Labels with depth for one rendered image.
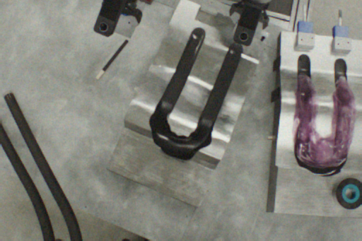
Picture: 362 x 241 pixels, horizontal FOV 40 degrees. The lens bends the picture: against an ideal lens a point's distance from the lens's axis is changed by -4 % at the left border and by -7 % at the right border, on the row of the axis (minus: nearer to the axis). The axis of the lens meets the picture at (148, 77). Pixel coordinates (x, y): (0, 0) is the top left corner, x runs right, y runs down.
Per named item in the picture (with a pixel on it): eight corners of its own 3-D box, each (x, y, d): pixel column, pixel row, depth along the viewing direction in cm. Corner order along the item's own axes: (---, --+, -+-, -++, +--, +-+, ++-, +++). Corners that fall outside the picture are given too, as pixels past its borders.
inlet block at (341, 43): (329, 12, 144) (334, 5, 139) (345, 14, 144) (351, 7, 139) (329, 54, 141) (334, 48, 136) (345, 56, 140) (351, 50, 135)
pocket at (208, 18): (199, 10, 143) (200, 5, 139) (217, 17, 142) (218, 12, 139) (193, 24, 142) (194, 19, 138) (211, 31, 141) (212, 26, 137)
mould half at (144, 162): (180, 10, 149) (181, -9, 136) (264, 44, 145) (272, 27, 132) (108, 169, 138) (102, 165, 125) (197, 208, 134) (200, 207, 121)
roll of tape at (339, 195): (348, 172, 124) (353, 171, 121) (366, 196, 122) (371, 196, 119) (325, 191, 123) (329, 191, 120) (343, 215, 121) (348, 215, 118)
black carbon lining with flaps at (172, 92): (192, 27, 140) (194, 14, 131) (247, 49, 138) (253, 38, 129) (141, 145, 132) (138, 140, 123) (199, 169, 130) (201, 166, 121)
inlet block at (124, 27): (133, -10, 140) (132, -19, 134) (150, -4, 139) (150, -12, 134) (113, 32, 137) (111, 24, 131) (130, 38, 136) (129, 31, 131)
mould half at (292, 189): (277, 37, 146) (285, 23, 135) (360, 46, 144) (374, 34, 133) (266, 212, 133) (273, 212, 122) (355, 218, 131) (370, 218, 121)
